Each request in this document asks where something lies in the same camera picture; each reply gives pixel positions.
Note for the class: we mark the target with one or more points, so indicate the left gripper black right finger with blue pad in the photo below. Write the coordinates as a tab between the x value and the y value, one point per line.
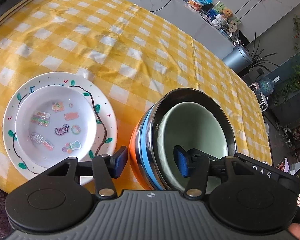
204	171

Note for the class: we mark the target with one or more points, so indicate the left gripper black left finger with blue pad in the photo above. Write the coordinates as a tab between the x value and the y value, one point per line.
103	168

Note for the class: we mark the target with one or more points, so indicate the orange steel bowl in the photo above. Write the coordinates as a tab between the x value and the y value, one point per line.
135	165

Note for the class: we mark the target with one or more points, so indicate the green ceramic bowl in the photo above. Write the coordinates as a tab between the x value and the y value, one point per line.
188	125

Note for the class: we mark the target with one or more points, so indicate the blue steel bowl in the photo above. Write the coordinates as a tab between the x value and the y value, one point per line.
147	131

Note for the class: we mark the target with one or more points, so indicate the white Fruity painted plate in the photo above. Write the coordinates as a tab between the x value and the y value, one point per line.
106	135

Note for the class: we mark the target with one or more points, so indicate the white sticker plate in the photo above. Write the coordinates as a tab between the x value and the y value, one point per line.
54	123

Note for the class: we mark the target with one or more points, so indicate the person's hand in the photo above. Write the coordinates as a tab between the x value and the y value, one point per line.
294	229

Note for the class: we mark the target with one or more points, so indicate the pink small heater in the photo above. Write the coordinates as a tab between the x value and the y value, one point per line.
254	87

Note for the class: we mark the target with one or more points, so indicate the blue water bottle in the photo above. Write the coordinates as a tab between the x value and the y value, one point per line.
266	85

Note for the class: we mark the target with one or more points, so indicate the grey trash bin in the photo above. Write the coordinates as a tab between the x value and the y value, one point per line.
238	59

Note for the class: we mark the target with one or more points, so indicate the green potted plant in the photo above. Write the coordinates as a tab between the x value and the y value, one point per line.
259	60

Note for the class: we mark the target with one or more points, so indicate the yellow checkered tablecloth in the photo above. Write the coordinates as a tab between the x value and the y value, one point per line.
123	59

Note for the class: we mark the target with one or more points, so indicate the teddy bear toy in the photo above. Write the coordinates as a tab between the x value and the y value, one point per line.
226	13

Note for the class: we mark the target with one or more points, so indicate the blue snack bag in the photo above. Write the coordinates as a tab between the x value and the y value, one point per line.
198	4

